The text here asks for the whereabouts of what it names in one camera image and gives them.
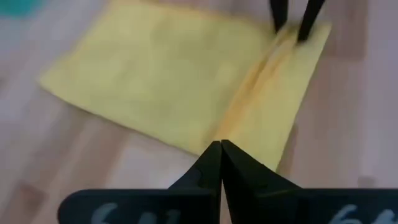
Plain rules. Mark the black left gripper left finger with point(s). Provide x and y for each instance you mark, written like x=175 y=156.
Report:
x=155 y=205

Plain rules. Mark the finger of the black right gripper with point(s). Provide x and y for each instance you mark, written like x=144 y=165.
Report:
x=311 y=15
x=279 y=12

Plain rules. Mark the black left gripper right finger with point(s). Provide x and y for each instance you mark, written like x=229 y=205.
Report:
x=295 y=205

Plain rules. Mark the yellow microfiber towel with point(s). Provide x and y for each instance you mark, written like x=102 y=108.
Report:
x=155 y=77

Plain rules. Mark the teal translucent plastic basket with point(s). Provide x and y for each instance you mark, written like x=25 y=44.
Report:
x=18 y=6

